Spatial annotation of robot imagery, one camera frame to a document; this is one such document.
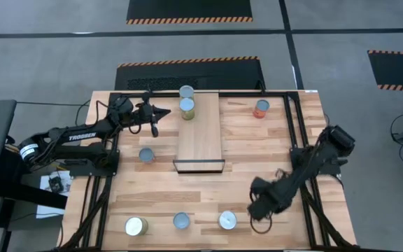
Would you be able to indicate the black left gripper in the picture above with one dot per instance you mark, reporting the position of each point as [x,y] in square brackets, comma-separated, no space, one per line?
[145,113]

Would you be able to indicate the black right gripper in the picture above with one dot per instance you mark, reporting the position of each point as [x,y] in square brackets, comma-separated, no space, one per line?
[269,197]

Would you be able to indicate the yellow-green label can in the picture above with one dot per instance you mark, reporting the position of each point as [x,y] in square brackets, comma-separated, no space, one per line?
[187,106]

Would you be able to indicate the pale green can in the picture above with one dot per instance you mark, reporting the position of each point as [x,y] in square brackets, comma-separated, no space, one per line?
[187,91]

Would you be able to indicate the green red spaghetti print can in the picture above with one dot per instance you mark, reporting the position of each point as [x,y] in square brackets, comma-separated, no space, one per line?
[181,220]

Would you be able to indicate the red mixed fruit can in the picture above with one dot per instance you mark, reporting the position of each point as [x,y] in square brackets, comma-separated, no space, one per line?
[261,106]

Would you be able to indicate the olive can with white lid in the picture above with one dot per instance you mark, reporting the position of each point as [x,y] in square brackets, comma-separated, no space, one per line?
[135,225]

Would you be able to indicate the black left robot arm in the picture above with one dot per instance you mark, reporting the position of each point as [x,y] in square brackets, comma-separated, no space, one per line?
[82,136]

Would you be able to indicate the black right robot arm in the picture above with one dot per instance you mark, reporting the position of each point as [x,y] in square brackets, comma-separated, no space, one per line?
[306,168]

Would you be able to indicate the green Orange label can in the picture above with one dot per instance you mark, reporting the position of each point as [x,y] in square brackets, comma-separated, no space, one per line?
[227,220]

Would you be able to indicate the black hazard-striped floor mat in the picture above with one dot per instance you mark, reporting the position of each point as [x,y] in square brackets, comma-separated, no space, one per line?
[187,73]
[397,70]
[187,8]

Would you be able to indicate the small black electronic device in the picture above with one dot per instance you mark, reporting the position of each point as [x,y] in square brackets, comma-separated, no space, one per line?
[55,183]

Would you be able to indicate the white paper sheet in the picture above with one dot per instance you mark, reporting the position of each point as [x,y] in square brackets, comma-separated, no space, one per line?
[45,208]

